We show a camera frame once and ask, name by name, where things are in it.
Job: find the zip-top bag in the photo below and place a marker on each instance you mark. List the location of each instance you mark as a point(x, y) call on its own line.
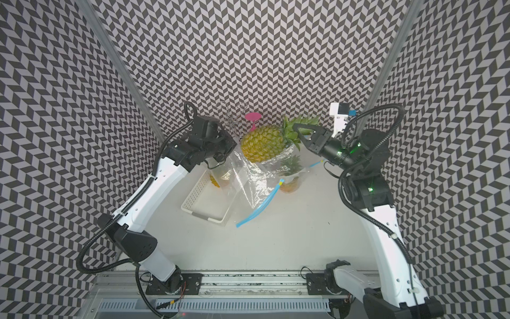
point(253, 182)
point(308, 163)

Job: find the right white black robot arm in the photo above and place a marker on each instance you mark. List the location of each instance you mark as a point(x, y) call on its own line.
point(363, 189)

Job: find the white perforated plastic basket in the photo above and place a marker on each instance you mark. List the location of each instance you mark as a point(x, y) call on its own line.
point(209, 202)

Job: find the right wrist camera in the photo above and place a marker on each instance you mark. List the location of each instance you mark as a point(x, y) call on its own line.
point(341, 113)

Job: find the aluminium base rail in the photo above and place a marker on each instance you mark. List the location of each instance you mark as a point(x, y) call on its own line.
point(237, 284)

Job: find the pink plastic wine glass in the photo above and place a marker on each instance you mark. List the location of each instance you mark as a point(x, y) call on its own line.
point(253, 118)

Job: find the chrome wire cup stand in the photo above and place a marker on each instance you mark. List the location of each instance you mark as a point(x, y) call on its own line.
point(231, 114)

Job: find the yellow toy pineapple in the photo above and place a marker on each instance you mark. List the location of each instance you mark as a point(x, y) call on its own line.
point(220, 176)

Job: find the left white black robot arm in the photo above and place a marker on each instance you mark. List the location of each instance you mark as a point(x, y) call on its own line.
point(126, 228)

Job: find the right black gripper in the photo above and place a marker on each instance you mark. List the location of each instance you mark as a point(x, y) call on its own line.
point(319, 139)

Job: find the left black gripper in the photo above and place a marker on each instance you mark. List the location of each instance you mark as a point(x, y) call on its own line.
point(230, 144)

